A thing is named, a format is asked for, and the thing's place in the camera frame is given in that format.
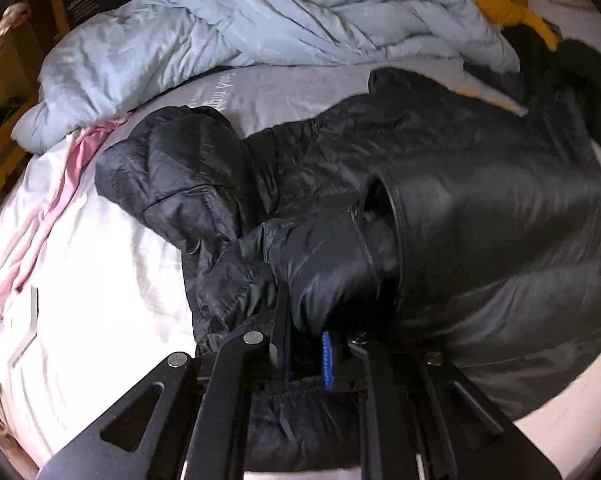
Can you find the brown cardboard box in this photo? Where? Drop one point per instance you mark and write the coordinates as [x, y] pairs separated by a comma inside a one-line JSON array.
[[23, 70]]

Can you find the dark clothes pile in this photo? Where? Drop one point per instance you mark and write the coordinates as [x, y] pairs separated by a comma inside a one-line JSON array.
[[580, 70]]

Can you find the light blue duvet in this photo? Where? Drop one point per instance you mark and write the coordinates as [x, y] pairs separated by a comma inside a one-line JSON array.
[[230, 35]]

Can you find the pink cloth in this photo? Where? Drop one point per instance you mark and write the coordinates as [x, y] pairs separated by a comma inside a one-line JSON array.
[[83, 157]]

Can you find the yellow garment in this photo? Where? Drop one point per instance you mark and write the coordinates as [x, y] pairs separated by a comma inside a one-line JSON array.
[[500, 10]]

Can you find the grey printed bed sheet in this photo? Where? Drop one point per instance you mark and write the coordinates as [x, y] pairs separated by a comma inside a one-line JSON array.
[[105, 285]]

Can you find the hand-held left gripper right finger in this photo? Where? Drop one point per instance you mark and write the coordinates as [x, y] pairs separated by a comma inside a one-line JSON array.
[[327, 360]]

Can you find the black puffer jacket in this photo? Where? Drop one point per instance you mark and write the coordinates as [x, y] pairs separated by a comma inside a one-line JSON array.
[[480, 210]]

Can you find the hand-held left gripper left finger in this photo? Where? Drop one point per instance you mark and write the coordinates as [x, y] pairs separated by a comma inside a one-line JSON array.
[[282, 340]]

